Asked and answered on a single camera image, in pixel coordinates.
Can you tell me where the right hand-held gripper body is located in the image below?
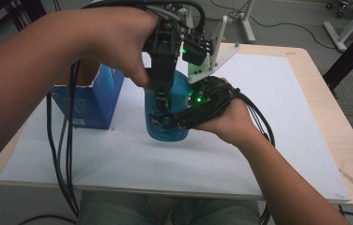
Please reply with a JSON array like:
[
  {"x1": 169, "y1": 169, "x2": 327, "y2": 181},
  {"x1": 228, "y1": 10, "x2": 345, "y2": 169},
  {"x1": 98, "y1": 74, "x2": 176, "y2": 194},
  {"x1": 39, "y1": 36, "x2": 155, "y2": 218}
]
[{"x1": 177, "y1": 75, "x2": 234, "y2": 129}]

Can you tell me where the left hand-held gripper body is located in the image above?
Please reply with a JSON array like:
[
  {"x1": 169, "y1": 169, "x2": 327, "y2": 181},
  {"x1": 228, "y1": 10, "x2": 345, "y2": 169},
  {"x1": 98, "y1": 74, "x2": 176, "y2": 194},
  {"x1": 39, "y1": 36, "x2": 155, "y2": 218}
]
[{"x1": 143, "y1": 2, "x2": 241, "y2": 92}]

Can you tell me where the blue bottle with white cap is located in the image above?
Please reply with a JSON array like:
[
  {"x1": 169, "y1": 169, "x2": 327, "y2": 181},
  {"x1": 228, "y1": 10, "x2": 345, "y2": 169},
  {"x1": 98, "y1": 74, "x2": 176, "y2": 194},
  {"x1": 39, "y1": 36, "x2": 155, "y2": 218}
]
[{"x1": 144, "y1": 69, "x2": 195, "y2": 143}]

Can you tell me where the blue cardboard box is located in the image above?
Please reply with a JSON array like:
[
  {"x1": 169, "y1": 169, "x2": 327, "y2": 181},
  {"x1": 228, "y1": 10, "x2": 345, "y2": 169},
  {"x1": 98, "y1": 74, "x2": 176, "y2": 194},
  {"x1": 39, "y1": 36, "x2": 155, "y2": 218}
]
[{"x1": 51, "y1": 64, "x2": 126, "y2": 130}]

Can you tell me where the person's right hand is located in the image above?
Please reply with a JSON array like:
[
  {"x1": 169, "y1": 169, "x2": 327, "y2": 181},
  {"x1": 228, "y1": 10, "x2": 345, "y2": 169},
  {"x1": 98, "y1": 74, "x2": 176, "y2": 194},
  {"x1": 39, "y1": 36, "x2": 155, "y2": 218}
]
[{"x1": 195, "y1": 77, "x2": 261, "y2": 148}]

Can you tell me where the person's left hand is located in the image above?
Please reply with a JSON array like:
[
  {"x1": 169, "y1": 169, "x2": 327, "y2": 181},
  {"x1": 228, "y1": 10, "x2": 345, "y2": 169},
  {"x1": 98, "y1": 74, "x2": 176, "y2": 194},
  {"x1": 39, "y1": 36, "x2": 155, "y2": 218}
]
[{"x1": 73, "y1": 7, "x2": 160, "y2": 89}]

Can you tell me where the white foam mat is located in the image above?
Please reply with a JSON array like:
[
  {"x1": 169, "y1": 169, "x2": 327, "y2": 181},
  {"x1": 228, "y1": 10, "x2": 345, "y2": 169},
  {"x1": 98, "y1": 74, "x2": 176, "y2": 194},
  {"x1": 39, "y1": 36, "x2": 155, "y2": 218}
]
[{"x1": 0, "y1": 52, "x2": 352, "y2": 203}]

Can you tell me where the white desk leg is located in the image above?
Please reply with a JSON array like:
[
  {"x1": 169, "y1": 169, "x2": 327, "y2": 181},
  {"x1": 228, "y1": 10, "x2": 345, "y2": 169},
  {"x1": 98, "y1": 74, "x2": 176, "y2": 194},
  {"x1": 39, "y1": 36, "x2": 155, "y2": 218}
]
[{"x1": 239, "y1": 0, "x2": 257, "y2": 44}]

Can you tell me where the person's left leg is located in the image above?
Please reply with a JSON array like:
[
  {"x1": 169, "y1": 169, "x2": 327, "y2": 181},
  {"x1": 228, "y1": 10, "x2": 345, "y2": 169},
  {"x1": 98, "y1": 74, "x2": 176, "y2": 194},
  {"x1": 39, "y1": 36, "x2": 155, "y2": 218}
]
[{"x1": 76, "y1": 191, "x2": 168, "y2": 225}]

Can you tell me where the person's leg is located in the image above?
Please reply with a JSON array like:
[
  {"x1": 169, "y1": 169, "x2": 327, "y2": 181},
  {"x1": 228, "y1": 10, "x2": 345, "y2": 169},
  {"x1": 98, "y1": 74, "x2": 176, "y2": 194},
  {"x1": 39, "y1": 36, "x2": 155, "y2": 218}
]
[
  {"x1": 168, "y1": 198, "x2": 261, "y2": 225},
  {"x1": 76, "y1": 191, "x2": 168, "y2": 225}
]

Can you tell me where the person's right leg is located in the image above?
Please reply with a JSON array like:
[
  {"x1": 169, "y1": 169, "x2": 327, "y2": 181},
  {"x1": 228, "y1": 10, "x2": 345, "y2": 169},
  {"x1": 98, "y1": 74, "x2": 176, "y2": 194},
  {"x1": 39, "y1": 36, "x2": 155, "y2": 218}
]
[{"x1": 168, "y1": 198, "x2": 261, "y2": 225}]

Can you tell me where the white stand base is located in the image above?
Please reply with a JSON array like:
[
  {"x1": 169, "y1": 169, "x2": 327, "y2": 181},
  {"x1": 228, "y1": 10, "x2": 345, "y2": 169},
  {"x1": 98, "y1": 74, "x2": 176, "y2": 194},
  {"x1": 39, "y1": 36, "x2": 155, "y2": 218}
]
[{"x1": 322, "y1": 2, "x2": 353, "y2": 53}]

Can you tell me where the office chair base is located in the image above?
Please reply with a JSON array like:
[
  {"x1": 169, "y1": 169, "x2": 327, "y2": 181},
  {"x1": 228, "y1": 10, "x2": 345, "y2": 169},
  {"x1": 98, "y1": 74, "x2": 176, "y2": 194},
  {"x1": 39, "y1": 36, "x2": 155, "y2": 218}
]
[{"x1": 325, "y1": 0, "x2": 353, "y2": 19}]

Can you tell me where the black cable bundle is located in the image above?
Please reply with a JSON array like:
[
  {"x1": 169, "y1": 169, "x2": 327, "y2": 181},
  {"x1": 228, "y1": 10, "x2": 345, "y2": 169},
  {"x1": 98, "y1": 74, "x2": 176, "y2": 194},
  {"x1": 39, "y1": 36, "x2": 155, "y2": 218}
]
[
  {"x1": 226, "y1": 85, "x2": 276, "y2": 225},
  {"x1": 45, "y1": 0, "x2": 207, "y2": 218}
]

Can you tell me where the black floor cable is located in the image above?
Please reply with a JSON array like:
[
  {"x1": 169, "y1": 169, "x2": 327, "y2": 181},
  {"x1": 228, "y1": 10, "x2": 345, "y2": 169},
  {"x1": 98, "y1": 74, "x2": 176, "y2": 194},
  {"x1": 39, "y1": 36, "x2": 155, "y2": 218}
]
[{"x1": 210, "y1": 0, "x2": 338, "y2": 51}]

